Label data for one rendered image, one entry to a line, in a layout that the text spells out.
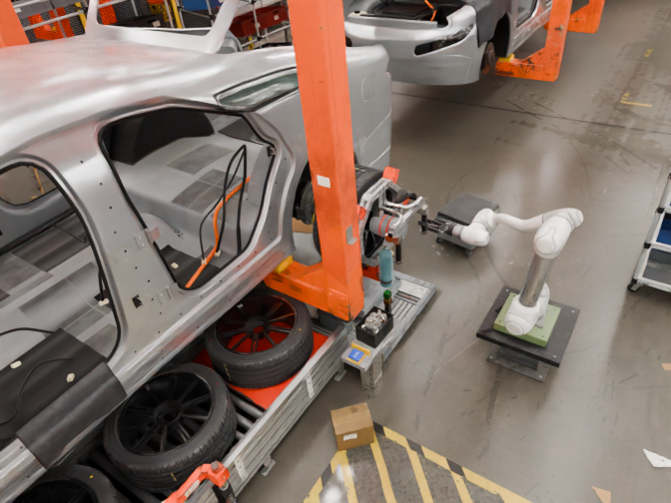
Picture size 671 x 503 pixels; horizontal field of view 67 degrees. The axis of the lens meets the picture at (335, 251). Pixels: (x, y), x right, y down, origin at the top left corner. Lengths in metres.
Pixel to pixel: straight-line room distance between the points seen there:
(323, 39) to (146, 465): 2.09
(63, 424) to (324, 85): 1.82
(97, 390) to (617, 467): 2.68
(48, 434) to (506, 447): 2.32
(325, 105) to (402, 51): 3.22
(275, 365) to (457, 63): 3.62
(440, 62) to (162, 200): 3.10
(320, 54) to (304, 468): 2.19
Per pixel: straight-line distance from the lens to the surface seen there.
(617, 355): 3.81
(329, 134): 2.32
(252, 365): 2.95
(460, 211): 4.25
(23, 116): 2.32
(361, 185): 3.01
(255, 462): 2.95
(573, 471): 3.22
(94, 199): 2.25
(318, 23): 2.16
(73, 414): 2.55
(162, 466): 2.73
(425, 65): 5.41
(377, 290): 3.64
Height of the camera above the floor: 2.71
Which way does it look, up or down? 38 degrees down
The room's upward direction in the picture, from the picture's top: 6 degrees counter-clockwise
